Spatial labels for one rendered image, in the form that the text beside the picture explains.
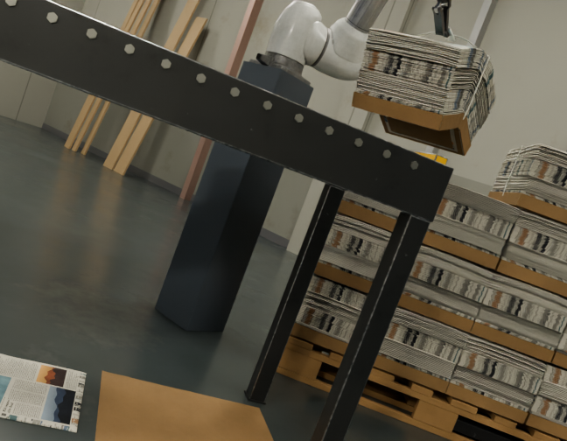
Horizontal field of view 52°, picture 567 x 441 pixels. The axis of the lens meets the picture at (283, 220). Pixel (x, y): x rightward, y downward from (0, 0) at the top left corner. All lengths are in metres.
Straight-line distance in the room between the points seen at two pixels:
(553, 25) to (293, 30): 3.00
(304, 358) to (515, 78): 3.25
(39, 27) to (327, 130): 0.53
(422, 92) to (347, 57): 0.63
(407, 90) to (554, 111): 3.01
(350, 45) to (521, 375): 1.31
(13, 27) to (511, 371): 1.81
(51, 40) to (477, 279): 1.54
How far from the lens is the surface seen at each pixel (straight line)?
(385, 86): 1.73
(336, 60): 2.26
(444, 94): 1.66
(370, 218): 2.01
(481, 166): 4.68
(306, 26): 2.21
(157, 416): 1.54
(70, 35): 1.08
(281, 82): 2.12
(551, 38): 4.86
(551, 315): 2.20
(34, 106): 9.17
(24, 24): 1.09
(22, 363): 1.60
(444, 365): 2.14
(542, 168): 2.14
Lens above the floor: 0.68
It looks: 5 degrees down
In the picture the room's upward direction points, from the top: 21 degrees clockwise
